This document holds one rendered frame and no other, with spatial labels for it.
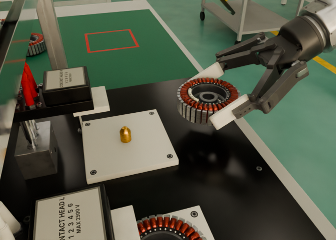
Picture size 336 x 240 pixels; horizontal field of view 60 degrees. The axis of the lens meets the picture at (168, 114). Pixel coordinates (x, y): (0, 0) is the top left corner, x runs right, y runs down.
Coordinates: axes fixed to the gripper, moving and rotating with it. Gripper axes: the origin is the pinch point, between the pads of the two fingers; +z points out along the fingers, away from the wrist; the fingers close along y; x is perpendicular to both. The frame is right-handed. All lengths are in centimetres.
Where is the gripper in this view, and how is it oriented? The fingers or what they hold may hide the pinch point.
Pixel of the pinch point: (209, 98)
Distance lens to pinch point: 52.6
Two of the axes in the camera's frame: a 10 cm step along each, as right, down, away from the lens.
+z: -8.3, 5.4, 1.3
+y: 2.5, 5.8, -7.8
